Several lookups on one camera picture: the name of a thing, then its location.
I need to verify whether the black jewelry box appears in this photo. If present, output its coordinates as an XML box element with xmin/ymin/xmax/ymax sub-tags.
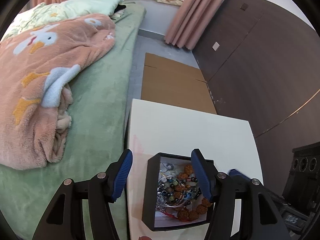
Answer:
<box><xmin>142</xmin><ymin>153</ymin><xmax>213</xmax><ymax>231</ymax></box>

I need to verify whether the white side table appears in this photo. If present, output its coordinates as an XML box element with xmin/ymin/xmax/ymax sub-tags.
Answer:
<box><xmin>127</xmin><ymin>99</ymin><xmax>263</xmax><ymax>239</ymax></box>

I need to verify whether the green bed mattress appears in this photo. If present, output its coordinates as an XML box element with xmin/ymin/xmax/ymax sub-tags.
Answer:
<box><xmin>1</xmin><ymin>2</ymin><xmax>145</xmax><ymax>239</ymax></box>

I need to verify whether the flat brown cardboard sheet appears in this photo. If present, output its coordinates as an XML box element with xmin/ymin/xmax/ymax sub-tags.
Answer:
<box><xmin>141</xmin><ymin>53</ymin><xmax>216</xmax><ymax>114</ymax></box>

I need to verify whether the dark brown wardrobe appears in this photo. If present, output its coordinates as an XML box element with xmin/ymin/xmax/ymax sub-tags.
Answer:
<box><xmin>193</xmin><ymin>0</ymin><xmax>319</xmax><ymax>194</ymax></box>

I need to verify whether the pink duck-print fleece blanket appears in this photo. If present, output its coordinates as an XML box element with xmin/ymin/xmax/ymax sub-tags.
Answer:
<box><xmin>1</xmin><ymin>14</ymin><xmax>116</xmax><ymax>170</ymax></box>

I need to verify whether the right pink curtain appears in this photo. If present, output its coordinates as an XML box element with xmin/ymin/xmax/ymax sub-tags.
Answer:
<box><xmin>164</xmin><ymin>0</ymin><xmax>224</xmax><ymax>50</ymax></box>

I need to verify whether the light green quilt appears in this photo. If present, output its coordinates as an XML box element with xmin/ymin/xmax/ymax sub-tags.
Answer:
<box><xmin>1</xmin><ymin>0</ymin><xmax>124</xmax><ymax>41</ymax></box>

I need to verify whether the brown rudraksha bead bracelet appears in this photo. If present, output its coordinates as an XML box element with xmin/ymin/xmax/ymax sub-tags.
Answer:
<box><xmin>173</xmin><ymin>164</ymin><xmax>213</xmax><ymax>222</ymax></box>

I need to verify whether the white wall socket plate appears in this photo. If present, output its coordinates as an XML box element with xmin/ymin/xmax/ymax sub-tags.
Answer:
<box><xmin>212</xmin><ymin>42</ymin><xmax>220</xmax><ymax>51</ymax></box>

